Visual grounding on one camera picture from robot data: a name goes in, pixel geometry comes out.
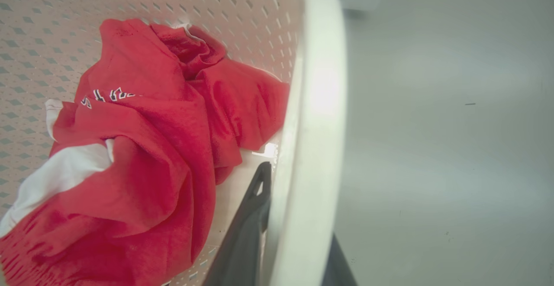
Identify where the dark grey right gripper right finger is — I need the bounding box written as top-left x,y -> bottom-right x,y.
321,233 -> 358,286

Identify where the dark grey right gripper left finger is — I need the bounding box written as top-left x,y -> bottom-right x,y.
202,161 -> 273,286

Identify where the white perforated laundry basket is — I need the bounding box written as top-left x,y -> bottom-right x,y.
0,0 -> 349,286

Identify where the red and white jersey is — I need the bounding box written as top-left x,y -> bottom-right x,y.
0,18 -> 290,286

